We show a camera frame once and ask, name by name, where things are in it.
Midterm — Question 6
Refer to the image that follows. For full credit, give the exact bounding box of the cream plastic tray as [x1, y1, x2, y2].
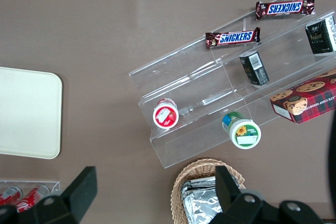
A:
[0, 66, 64, 159]

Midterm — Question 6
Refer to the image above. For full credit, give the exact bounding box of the clear acrylic tiered stand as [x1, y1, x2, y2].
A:
[128, 0, 336, 169]

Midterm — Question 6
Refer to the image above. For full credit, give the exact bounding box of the silver foil wrapped pack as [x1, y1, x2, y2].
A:
[181, 176, 218, 192]
[183, 188, 224, 224]

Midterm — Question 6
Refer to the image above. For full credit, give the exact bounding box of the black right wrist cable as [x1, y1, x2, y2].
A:
[326, 107, 336, 205]

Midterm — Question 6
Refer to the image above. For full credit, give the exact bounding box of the clear acrylic bottle rack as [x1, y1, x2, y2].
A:
[0, 179, 61, 193]

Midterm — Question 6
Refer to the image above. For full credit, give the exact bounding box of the black drink carton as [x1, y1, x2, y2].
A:
[304, 15, 336, 55]
[238, 50, 270, 87]

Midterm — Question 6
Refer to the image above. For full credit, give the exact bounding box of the green sunflower lid cup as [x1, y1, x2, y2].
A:
[222, 111, 261, 150]

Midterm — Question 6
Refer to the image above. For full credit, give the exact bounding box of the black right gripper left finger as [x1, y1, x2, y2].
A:
[18, 166, 98, 224]

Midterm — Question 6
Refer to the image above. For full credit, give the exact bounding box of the red lid yogurt cup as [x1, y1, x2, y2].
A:
[152, 97, 180, 130]

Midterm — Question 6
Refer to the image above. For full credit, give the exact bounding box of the tan oval wicker basket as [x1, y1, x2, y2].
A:
[170, 158, 246, 224]

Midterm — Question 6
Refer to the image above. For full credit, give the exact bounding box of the Snickers chocolate bar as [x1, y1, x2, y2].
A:
[205, 26, 261, 50]
[256, 0, 316, 22]

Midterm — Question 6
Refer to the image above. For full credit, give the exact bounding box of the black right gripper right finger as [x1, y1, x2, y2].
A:
[207, 166, 279, 224]

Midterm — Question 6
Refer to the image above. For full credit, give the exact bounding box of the red cola bottle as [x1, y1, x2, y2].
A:
[16, 184, 50, 214]
[0, 186, 24, 206]

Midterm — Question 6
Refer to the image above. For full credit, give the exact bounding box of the red tartan cookie box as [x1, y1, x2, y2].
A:
[270, 68, 336, 125]

